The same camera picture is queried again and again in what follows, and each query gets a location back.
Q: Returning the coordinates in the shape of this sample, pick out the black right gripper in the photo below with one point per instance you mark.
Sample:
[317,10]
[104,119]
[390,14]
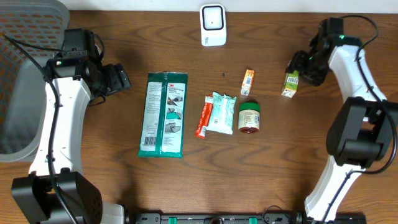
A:
[298,63]

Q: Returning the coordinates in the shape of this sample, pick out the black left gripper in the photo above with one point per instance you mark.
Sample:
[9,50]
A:
[119,81]

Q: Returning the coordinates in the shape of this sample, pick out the green juice carton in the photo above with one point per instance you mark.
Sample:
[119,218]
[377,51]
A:
[290,84]

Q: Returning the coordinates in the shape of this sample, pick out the green white barcode packet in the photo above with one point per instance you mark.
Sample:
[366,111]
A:
[163,121]

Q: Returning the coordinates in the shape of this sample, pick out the orange tissue packet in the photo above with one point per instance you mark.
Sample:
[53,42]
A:
[247,82]

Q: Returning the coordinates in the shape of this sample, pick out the green lid spice jar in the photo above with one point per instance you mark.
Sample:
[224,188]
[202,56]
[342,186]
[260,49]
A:
[249,118]

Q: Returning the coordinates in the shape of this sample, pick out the red white snack packet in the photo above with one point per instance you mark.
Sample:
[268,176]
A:
[204,117]

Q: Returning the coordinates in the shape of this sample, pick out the white teal snack packet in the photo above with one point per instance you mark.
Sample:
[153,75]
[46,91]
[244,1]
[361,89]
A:
[222,114]

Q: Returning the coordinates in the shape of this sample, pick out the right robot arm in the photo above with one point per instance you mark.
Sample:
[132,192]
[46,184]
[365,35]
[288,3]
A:
[362,140]

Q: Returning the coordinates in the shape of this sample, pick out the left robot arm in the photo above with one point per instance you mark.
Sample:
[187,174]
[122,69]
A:
[55,191]

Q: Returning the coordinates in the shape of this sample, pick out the white barcode scanner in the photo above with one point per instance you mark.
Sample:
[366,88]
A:
[213,25]

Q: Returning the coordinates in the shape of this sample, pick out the grey plastic mesh basket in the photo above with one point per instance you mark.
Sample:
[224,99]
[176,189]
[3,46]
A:
[39,26]

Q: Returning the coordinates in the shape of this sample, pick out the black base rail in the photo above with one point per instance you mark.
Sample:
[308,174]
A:
[272,217]

